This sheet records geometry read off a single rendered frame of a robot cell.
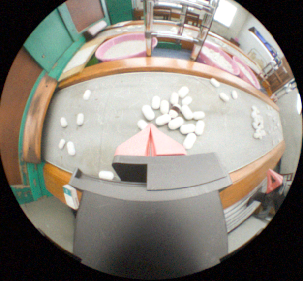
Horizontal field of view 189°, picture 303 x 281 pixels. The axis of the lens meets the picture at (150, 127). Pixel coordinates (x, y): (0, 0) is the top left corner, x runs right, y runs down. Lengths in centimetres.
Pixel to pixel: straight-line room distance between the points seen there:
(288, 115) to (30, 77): 537
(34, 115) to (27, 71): 18
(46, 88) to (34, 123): 12
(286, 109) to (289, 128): 72
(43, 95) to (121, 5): 263
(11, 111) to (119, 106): 39
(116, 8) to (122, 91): 269
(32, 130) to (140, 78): 38
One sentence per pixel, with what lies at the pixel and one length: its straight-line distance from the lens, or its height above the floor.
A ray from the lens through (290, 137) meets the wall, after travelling 498.
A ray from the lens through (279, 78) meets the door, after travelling 518.
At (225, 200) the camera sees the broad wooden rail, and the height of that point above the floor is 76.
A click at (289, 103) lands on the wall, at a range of 500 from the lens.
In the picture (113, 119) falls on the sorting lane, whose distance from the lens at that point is 23.
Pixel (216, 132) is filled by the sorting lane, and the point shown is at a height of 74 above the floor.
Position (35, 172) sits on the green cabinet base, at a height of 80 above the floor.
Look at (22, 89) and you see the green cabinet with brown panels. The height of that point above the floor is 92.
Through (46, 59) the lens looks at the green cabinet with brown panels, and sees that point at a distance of 50.
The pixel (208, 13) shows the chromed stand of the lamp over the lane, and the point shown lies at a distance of 31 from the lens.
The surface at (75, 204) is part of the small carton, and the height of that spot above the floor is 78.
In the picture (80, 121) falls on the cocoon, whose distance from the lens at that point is 26.
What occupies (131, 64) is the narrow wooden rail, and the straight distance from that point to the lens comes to 29.
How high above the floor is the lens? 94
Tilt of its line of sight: 76 degrees down
